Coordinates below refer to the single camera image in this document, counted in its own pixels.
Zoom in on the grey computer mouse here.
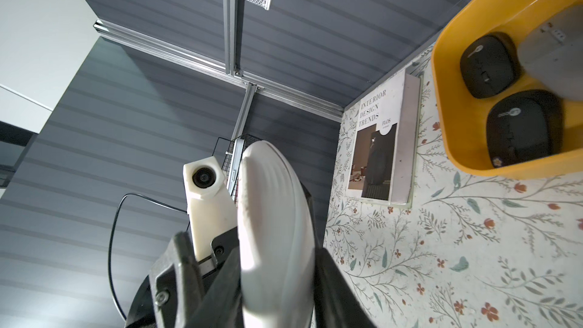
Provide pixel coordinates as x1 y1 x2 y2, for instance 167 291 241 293
518 4 582 102

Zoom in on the black mouse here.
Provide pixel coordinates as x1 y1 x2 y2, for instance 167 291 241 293
459 32 522 99
486 90 563 168

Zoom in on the interior design trends book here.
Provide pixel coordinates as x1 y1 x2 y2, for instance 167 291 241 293
346 70 421 208

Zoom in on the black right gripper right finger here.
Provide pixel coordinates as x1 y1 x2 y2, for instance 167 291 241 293
314 248 375 328

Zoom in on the white mouse blue accent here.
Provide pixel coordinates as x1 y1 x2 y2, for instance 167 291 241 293
237 141 315 327

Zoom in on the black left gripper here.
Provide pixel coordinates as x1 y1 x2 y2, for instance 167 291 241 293
125 228 239 327

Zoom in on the floral table mat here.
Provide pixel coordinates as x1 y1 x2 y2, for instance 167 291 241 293
324 50 582 327

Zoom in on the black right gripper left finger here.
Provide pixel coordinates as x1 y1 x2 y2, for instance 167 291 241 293
185 247 244 327

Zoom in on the yellow plastic storage box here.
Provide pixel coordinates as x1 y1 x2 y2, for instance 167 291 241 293
432 0 582 179

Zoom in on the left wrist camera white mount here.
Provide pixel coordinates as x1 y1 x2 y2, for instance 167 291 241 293
183 156 237 261

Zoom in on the black wire side basket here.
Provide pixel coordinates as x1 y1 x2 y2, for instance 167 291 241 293
213 134 261 202

